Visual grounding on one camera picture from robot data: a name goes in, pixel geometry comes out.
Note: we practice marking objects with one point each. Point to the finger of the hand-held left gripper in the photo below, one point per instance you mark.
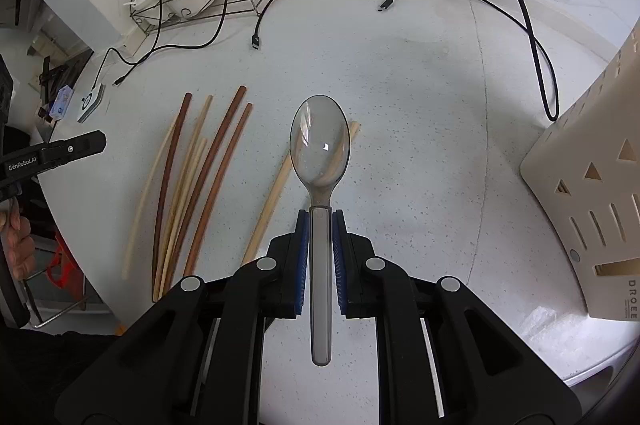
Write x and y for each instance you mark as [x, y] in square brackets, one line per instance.
[70, 150]

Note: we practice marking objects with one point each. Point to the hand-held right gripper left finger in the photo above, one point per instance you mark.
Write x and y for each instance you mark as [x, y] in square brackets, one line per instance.
[301, 275]

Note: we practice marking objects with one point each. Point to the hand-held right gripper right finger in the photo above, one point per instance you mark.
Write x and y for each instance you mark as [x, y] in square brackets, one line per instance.
[340, 275]

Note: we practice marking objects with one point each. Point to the clear grey plastic spoon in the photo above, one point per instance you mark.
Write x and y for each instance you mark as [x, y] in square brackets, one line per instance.
[320, 285]

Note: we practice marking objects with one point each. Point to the light wooden chopstick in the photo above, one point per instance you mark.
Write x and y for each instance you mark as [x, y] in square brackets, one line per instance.
[272, 200]

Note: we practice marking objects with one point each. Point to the tan bamboo chopstick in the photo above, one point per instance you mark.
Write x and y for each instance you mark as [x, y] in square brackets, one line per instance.
[186, 172]

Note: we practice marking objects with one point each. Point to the thin reddish brown chopstick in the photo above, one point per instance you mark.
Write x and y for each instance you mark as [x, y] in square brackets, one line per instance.
[230, 155]

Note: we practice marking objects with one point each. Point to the thick reddish brown chopstick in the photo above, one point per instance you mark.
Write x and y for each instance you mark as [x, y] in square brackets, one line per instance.
[220, 139]

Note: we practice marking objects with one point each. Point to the beige perforated utensil holder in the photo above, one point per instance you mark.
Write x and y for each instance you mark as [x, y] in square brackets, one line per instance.
[607, 190]

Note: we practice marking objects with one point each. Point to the person's left hand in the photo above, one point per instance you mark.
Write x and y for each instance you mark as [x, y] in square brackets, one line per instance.
[22, 250]

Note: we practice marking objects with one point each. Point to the small blue white packet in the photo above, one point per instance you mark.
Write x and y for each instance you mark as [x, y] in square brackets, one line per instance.
[62, 101]

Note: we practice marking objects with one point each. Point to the white grey charging hub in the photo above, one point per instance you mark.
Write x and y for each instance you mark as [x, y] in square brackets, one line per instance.
[90, 101]

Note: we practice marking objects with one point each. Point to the red plastic bag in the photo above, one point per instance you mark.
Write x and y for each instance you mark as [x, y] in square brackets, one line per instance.
[62, 267]

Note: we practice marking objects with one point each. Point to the long cream chopstick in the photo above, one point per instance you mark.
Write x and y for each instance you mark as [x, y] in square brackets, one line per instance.
[143, 197]

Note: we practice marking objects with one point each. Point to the dark brown wooden chopstick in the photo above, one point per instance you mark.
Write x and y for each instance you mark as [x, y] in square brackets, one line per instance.
[163, 195]

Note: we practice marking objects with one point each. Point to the thin ivory chopstick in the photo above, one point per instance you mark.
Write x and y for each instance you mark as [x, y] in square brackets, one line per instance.
[192, 170]

